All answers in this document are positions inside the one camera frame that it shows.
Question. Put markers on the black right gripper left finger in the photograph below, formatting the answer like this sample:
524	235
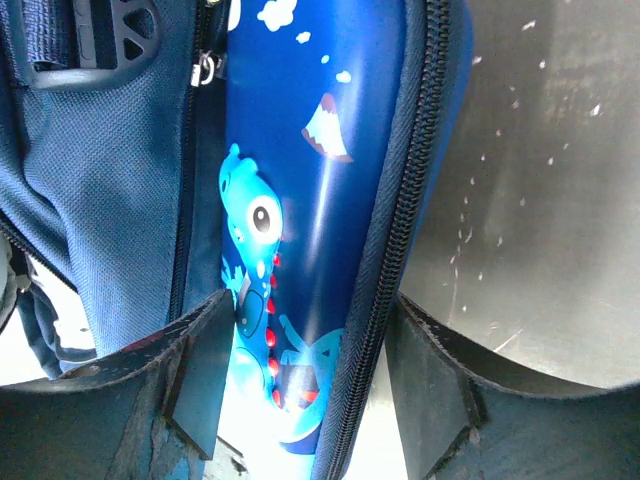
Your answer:
148	411

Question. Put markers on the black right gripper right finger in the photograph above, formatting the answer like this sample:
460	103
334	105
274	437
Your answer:
465	412

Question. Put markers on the navy blue student backpack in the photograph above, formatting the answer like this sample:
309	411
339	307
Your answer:
113	134

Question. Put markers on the blue dinosaur pencil case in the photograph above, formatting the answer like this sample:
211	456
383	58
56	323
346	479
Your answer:
311	92

